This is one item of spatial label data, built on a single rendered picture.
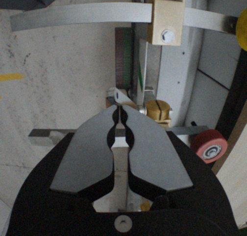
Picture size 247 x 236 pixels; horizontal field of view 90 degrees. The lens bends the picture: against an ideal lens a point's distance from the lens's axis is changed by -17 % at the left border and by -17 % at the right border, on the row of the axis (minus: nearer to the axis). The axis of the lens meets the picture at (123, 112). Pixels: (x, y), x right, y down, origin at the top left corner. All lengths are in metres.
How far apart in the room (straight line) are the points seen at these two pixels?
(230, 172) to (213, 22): 0.39
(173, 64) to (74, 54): 0.80
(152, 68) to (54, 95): 1.04
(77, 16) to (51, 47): 0.95
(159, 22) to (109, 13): 0.08
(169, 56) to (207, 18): 0.25
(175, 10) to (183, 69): 0.31
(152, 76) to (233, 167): 0.35
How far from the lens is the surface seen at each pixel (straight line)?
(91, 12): 0.26
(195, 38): 0.54
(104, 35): 1.10
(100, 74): 1.16
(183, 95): 0.59
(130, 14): 0.26
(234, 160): 0.45
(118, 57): 0.40
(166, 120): 0.30
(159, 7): 0.26
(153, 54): 0.42
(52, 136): 0.34
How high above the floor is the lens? 1.10
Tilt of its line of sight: 57 degrees down
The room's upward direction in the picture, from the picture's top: 176 degrees clockwise
